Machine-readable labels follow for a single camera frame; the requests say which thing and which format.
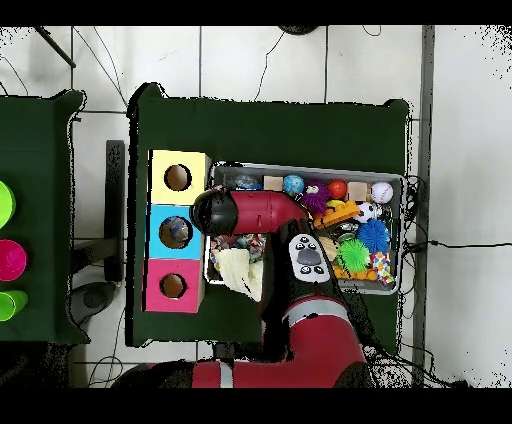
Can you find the wooden box with three holes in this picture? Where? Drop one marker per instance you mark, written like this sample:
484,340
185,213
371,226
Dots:
160,196

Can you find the orange toy building brick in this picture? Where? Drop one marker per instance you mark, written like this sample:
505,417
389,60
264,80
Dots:
338,214

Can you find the pink plastic cup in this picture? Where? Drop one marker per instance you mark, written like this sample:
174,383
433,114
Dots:
12,260

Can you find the lime green plastic cup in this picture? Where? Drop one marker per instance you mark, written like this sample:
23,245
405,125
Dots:
12,306
6,204

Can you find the blue white patterned ball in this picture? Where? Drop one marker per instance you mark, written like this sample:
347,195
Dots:
293,184

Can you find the black upright panel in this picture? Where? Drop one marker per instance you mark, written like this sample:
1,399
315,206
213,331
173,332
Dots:
114,200

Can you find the shallow silver mesh bin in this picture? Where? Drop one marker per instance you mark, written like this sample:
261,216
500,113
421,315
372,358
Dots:
394,240

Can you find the red orange ball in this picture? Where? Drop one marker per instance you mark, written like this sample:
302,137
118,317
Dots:
338,189

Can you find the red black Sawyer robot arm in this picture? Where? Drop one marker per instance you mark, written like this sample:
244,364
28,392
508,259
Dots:
264,210

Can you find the black slanted rod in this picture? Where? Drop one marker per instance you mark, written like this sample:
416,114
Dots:
56,48

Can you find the white baseball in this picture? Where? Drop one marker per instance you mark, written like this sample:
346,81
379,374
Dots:
382,192

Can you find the dark green table cloth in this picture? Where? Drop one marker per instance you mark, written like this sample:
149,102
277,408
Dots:
280,132

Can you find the purple spiky ball with eyes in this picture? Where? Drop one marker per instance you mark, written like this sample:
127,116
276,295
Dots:
316,199

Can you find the blue spiky rubber ball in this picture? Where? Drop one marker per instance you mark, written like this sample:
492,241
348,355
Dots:
374,236

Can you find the dark green side table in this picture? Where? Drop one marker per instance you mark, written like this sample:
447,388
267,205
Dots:
36,140

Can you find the cream knitted cloth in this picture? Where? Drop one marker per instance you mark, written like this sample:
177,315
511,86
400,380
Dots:
240,272

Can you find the green spiky ball with eyes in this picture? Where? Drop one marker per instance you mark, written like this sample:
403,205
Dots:
353,256

